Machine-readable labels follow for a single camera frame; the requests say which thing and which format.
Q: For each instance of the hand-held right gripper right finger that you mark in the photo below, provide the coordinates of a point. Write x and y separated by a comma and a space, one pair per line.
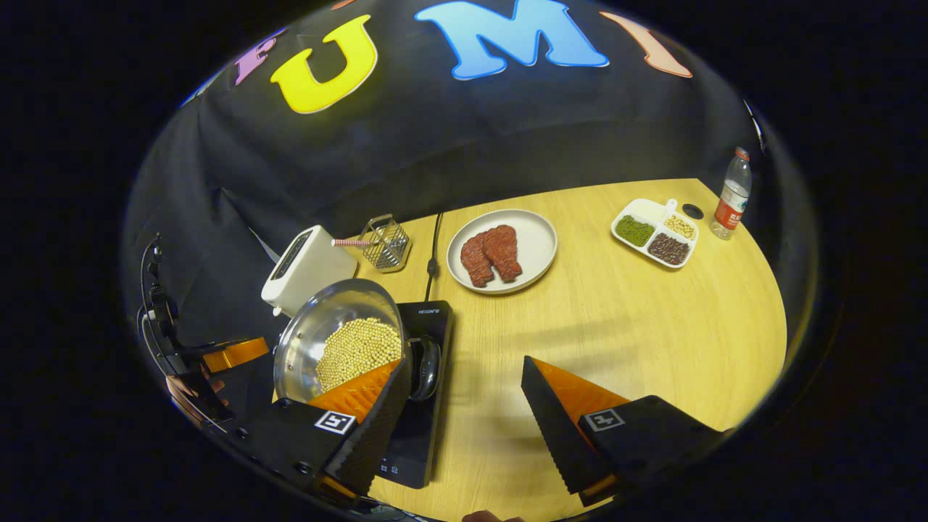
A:
551, 428

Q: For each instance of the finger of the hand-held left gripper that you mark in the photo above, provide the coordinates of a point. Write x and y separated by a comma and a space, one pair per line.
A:
235, 354

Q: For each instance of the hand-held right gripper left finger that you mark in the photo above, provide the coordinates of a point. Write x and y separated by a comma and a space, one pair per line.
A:
370, 435

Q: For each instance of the black induction cooktop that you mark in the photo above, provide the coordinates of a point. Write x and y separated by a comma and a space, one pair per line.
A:
428, 435

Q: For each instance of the pile of soybeans in pot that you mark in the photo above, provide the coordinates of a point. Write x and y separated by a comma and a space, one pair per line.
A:
359, 351

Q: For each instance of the white toaster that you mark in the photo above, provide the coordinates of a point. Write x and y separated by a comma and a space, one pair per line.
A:
304, 275

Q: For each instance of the pink striped straw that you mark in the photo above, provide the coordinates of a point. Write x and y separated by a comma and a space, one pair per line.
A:
348, 243

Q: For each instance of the brown meat piece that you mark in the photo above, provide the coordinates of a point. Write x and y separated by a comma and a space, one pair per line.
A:
504, 254
475, 264

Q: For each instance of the white round plate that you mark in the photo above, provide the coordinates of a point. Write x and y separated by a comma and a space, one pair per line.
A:
536, 246

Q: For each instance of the heap of red beans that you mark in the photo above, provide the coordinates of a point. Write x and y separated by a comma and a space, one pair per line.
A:
668, 249

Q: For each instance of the heap of green mung beans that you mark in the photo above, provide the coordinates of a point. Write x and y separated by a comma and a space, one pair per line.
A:
635, 230

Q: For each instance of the white divided tray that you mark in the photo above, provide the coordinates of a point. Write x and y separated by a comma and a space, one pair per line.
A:
638, 210

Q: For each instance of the small heap of soybeans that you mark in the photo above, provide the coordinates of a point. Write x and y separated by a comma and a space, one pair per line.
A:
680, 227

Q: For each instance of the black round table grommet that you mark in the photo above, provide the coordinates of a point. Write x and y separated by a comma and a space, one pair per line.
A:
692, 212

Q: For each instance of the clear plastic water bottle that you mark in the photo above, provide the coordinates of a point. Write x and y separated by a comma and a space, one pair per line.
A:
731, 203

